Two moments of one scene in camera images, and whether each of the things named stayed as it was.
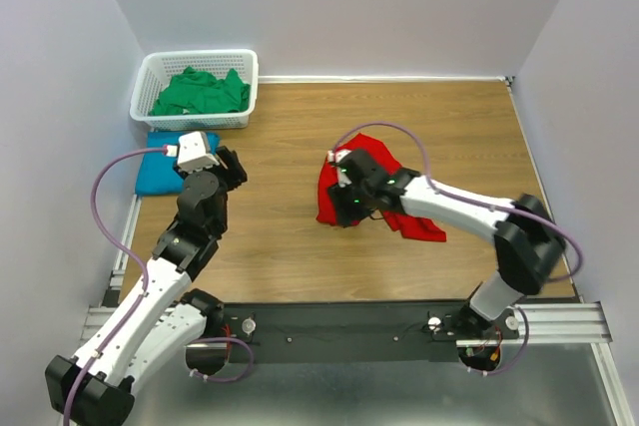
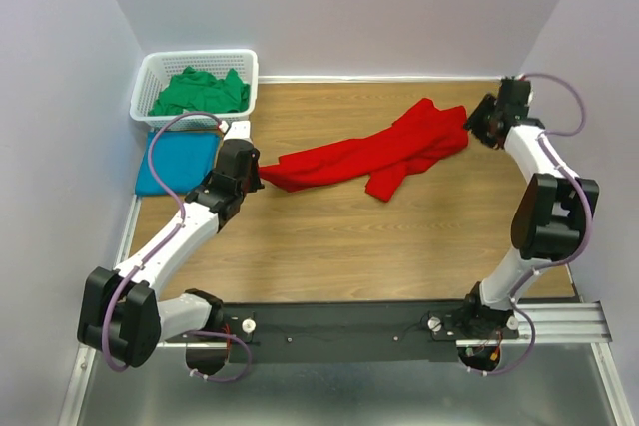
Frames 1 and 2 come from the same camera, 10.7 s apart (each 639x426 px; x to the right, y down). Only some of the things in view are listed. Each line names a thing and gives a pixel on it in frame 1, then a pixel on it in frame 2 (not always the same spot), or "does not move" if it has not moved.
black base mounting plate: [352, 332] does not move
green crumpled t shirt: [200, 92] does not move
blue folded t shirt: [158, 174] does not move
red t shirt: [355, 182] to [427, 132]
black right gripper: [338, 196] to [474, 120]
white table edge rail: [297, 79] does not move
